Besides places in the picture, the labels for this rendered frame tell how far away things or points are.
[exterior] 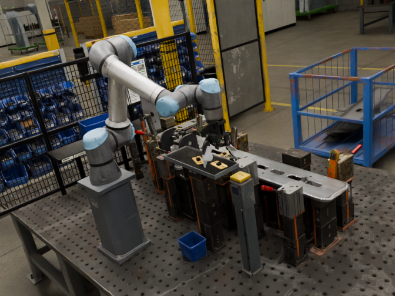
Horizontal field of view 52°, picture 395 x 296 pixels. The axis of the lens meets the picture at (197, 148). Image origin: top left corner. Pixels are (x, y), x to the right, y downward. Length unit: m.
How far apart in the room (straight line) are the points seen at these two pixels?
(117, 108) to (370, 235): 1.29
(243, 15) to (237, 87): 0.92
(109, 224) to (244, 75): 3.95
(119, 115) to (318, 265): 1.10
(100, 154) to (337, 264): 1.14
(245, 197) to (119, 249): 0.74
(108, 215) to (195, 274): 0.48
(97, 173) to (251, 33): 4.08
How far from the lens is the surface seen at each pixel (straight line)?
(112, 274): 2.01
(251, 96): 5.75
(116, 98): 1.86
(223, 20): 5.23
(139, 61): 2.99
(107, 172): 1.90
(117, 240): 2.02
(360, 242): 2.00
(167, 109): 1.49
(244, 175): 1.59
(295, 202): 1.69
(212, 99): 1.55
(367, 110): 3.72
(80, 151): 2.63
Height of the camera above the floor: 1.88
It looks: 22 degrees down
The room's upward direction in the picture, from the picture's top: 10 degrees counter-clockwise
